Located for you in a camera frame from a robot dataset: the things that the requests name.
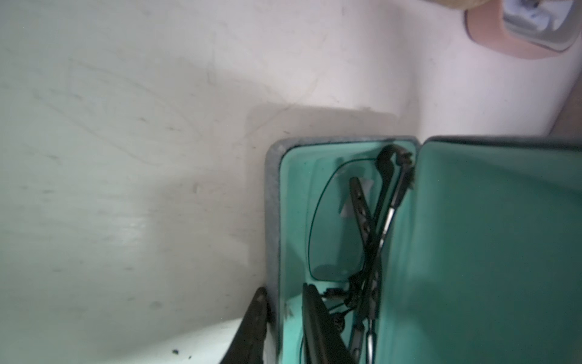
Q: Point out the teal glasses case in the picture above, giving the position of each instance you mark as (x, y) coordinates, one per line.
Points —
(482, 260)

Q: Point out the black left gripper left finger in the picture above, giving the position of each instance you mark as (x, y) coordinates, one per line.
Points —
(247, 346)

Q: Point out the pink case white glasses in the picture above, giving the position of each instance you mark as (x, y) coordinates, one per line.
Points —
(525, 29)

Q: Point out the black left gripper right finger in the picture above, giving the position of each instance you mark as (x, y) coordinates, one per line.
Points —
(322, 341)

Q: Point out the black frame glasses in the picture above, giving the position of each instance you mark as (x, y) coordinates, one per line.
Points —
(368, 255)

